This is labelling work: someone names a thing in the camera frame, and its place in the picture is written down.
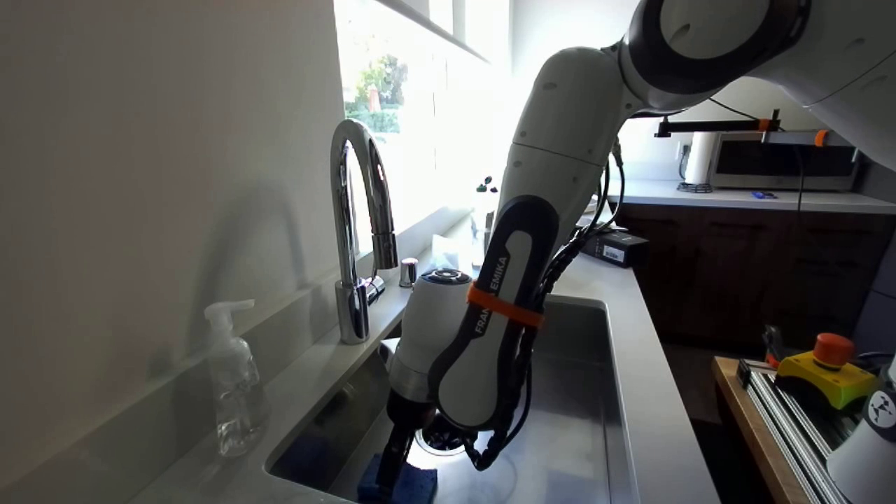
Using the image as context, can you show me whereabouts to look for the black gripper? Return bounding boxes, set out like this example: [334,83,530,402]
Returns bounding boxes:
[374,388,441,489]

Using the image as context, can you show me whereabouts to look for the blue sponge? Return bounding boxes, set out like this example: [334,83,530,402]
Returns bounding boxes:
[355,451,441,504]

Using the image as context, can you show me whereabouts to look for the chrome gooseneck faucet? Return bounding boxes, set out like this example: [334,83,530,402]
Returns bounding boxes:
[329,118,403,346]

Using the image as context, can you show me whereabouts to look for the round sink drain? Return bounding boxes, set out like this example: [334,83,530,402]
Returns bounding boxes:
[414,420,470,458]

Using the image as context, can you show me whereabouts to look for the clear soap pump bottle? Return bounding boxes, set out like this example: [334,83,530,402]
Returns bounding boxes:
[201,295,267,461]

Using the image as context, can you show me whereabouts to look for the stainless steel sink basin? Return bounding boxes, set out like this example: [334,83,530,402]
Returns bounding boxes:
[264,281,647,504]

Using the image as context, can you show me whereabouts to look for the black box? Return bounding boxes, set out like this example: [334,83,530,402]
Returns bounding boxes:
[584,225,652,270]

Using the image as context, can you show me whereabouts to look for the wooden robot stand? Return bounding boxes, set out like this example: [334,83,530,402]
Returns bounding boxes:
[711,351,896,504]

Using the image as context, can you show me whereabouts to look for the green hedge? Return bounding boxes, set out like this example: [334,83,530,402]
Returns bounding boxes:
[346,53,409,134]

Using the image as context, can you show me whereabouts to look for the dark wood cabinet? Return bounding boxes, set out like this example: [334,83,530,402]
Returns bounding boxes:
[612,199,896,351]

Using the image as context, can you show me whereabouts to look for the white paper towel roll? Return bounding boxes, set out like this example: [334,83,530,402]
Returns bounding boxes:
[680,129,718,190]

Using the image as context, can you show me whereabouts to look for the yellow emergency stop button box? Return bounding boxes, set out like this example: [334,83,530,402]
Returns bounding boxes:
[773,329,882,410]

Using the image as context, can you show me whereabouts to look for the black bar with orange clamps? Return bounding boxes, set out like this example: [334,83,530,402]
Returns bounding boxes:
[652,112,836,146]

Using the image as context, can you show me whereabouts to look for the silver toaster oven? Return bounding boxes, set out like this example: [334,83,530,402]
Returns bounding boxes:
[710,129,865,192]

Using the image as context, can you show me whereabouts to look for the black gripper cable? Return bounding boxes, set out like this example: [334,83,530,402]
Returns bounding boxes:
[459,351,537,472]

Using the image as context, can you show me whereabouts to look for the white window frame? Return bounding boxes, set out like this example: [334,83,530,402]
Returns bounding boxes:
[334,0,516,245]

